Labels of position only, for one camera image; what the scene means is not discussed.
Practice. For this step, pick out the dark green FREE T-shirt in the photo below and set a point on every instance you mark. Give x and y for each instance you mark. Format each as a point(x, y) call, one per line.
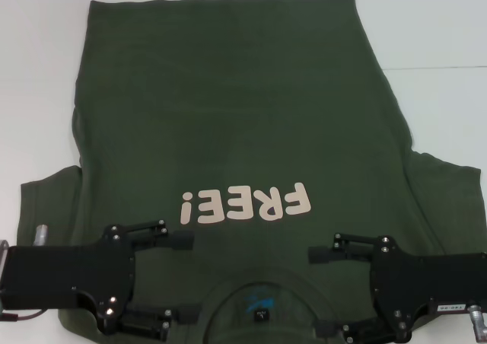
point(236, 104)

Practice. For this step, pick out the silver elbow plug right gripper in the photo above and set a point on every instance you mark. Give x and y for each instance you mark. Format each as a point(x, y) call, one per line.
point(478, 319)

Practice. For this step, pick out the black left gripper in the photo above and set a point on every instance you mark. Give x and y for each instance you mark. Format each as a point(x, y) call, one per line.
point(68, 271)

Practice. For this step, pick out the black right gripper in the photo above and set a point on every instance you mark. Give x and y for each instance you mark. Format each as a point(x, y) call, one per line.
point(426, 283)

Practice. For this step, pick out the small silver cylinder stub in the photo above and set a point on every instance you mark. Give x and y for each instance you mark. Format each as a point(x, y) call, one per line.
point(42, 234)

